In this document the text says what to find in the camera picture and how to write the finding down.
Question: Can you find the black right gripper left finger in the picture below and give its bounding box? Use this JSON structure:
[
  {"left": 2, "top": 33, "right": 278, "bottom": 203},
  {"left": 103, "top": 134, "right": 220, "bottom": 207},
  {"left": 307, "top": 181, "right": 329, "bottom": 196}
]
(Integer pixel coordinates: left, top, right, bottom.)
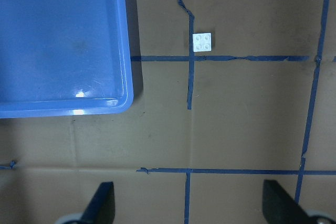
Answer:
[{"left": 80, "top": 182, "right": 115, "bottom": 224}]

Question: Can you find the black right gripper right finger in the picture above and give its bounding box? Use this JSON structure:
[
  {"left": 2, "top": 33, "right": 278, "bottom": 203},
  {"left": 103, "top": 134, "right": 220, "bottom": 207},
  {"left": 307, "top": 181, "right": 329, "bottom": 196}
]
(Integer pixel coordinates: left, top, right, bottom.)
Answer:
[{"left": 262, "top": 179, "right": 319, "bottom": 224}]

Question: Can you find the white square building block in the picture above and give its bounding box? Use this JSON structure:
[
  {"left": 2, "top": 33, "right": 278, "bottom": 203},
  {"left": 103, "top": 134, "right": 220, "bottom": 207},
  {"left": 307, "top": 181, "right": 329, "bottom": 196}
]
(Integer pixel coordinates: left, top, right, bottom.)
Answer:
[{"left": 193, "top": 33, "right": 212, "bottom": 52}]

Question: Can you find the blue plastic tray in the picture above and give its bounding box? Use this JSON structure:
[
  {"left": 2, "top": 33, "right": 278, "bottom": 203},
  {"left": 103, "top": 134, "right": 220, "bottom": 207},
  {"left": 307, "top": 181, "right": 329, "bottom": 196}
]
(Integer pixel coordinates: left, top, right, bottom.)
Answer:
[{"left": 1, "top": 0, "right": 133, "bottom": 119}]

